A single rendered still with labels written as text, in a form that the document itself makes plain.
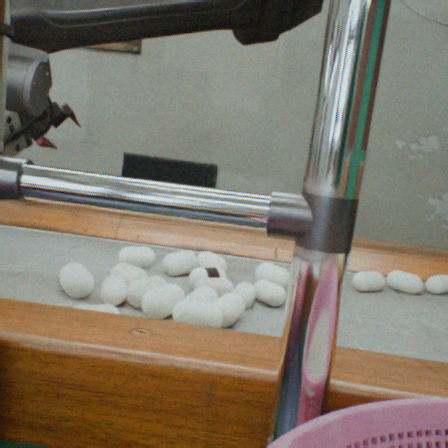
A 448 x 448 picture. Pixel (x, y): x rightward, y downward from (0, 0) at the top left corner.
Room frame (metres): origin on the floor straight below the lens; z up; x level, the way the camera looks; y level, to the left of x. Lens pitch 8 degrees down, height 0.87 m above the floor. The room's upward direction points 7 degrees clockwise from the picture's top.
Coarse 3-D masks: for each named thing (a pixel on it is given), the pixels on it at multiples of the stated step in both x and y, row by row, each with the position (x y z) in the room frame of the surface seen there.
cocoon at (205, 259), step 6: (204, 252) 0.51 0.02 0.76; (210, 252) 0.51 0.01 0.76; (198, 258) 0.50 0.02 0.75; (204, 258) 0.50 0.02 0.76; (210, 258) 0.49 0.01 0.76; (216, 258) 0.49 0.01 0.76; (222, 258) 0.49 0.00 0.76; (198, 264) 0.50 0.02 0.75; (204, 264) 0.49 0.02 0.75; (210, 264) 0.49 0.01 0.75; (216, 264) 0.49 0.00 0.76; (222, 264) 0.49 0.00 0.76
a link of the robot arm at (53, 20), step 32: (32, 0) 0.64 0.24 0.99; (64, 0) 0.66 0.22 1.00; (96, 0) 0.67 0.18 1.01; (128, 0) 0.68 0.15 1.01; (160, 0) 0.70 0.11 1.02; (192, 0) 0.71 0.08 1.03; (224, 0) 0.73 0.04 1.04; (256, 0) 0.75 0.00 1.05; (32, 32) 0.63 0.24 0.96; (64, 32) 0.65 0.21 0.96; (96, 32) 0.67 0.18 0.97; (128, 32) 0.69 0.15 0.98; (160, 32) 0.71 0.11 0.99; (192, 32) 0.74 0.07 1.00; (256, 32) 0.79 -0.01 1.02
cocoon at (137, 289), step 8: (136, 280) 0.38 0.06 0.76; (144, 280) 0.38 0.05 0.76; (152, 280) 0.39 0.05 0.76; (160, 280) 0.39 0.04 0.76; (128, 288) 0.38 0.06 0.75; (136, 288) 0.38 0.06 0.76; (144, 288) 0.38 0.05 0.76; (152, 288) 0.38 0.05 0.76; (128, 296) 0.38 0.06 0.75; (136, 296) 0.37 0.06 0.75; (136, 304) 0.38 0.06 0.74
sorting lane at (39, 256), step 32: (0, 256) 0.48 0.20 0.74; (32, 256) 0.49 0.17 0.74; (64, 256) 0.51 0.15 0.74; (96, 256) 0.52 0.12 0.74; (160, 256) 0.56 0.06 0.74; (224, 256) 0.59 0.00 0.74; (0, 288) 0.39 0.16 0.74; (32, 288) 0.40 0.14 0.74; (96, 288) 0.42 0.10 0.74; (352, 288) 0.52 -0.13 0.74; (384, 288) 0.54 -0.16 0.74; (256, 320) 0.39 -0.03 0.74; (352, 320) 0.42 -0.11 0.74; (384, 320) 0.43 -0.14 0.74; (416, 320) 0.44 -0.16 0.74; (384, 352) 0.36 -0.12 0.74; (416, 352) 0.36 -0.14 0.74
